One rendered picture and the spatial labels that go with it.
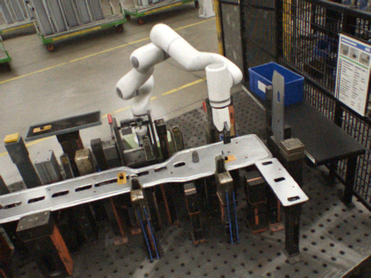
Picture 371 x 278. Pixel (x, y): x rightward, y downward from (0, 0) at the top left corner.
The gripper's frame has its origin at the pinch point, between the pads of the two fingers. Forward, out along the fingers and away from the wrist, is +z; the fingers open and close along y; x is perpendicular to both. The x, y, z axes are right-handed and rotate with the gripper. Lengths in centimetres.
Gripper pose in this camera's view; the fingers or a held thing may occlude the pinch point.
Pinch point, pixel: (223, 136)
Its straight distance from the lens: 150.1
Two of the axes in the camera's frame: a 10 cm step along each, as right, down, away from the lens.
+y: 2.1, 4.9, -8.5
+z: 1.5, 8.4, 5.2
